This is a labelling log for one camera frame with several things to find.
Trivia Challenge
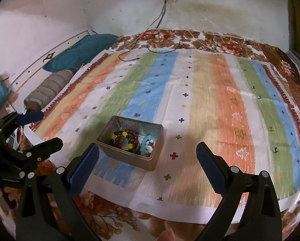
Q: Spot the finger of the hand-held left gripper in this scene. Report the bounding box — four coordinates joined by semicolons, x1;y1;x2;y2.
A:
14;137;64;166
0;110;44;134

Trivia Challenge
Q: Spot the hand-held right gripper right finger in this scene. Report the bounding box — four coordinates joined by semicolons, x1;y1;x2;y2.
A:
196;142;283;241

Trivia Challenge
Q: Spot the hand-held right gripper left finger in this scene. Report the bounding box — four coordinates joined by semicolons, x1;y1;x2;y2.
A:
15;143;100;241

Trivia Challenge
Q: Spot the metal tin box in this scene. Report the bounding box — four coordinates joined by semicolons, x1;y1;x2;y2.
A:
96;115;164;172

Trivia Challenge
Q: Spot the dark and yellow bead bracelet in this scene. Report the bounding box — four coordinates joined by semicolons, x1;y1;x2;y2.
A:
109;130;133;146

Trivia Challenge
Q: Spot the red bead bracelet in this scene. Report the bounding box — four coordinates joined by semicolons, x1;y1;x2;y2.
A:
125;130;141;151

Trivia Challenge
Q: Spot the light blue bead bracelet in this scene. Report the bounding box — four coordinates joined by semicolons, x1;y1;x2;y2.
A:
139;136;157;157

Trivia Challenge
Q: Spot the striped grey bolster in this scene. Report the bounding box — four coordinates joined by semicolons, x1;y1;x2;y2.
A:
24;69;76;112

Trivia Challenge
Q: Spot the white headboard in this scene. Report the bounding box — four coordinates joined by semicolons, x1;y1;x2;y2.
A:
0;29;95;111

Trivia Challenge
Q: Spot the striped colourful cloth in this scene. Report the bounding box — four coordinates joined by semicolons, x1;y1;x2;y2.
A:
29;48;300;225

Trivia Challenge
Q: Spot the teal pillow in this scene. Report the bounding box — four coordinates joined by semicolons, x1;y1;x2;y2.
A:
43;33;120;73

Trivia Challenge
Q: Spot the clear plastic storage box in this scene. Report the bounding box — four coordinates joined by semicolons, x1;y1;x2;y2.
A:
286;51;300;91

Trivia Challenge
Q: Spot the black cable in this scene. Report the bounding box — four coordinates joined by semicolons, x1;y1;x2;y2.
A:
118;0;168;62
146;0;185;54

